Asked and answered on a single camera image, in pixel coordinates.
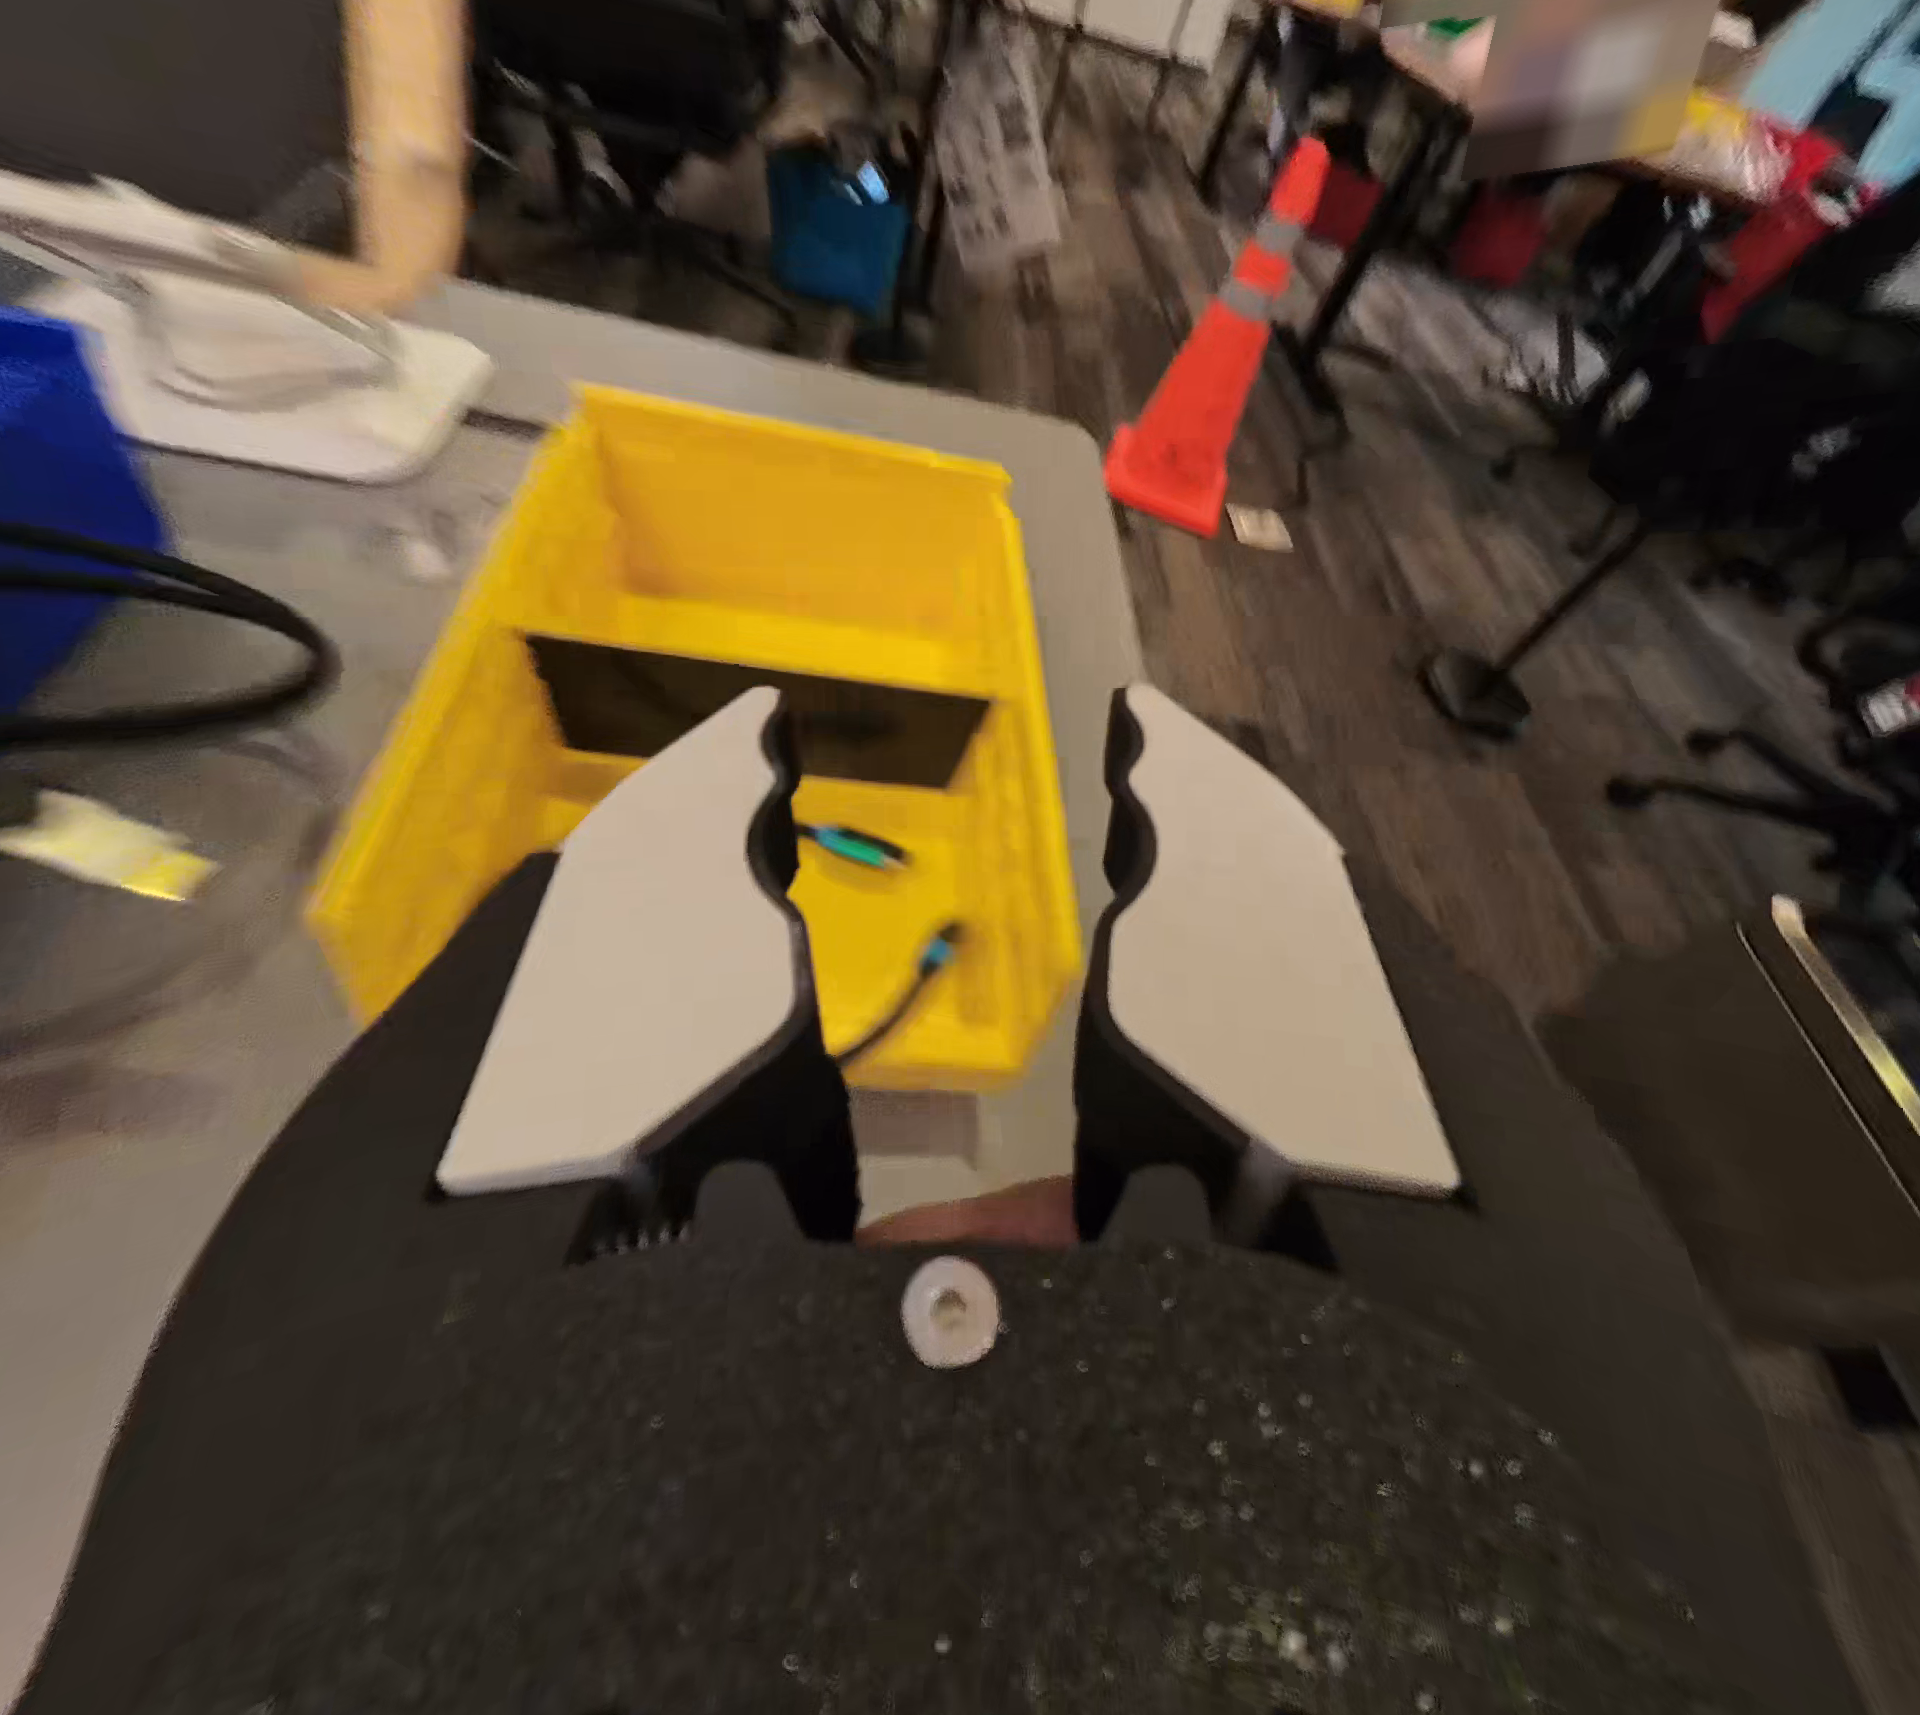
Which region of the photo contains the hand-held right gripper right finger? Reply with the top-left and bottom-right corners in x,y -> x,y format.
1072,684 -> 1465,1247

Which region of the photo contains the black pole stand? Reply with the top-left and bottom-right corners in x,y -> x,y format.
1423,512 -> 1653,742

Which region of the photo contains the thick black switch cable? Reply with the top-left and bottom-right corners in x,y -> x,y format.
0,526 -> 342,746

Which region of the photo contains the blue plastic bin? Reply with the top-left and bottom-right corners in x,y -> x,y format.
0,306 -> 171,716

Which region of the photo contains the grey desk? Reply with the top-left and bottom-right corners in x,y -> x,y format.
0,282 -> 1143,1687

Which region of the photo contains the black divider panel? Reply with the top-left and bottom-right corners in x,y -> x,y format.
525,632 -> 997,792

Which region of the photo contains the black braided hdmi cable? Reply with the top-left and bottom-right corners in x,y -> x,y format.
793,820 -> 966,1072

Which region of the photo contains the red plastic bin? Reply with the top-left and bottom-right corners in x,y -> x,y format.
1703,128 -> 1854,340
1452,188 -> 1550,288

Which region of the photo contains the pictogram sign sheet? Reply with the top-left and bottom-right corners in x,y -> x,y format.
933,58 -> 1062,266

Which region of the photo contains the orange traffic cone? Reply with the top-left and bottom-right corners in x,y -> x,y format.
1104,138 -> 1332,542

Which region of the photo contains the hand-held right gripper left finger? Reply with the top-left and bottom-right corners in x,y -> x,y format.
435,688 -> 865,1243

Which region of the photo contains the yellow plastic bin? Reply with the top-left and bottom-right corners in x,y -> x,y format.
304,384 -> 1087,1096

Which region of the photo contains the wooden table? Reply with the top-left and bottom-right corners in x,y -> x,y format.
1252,0 -> 1772,398

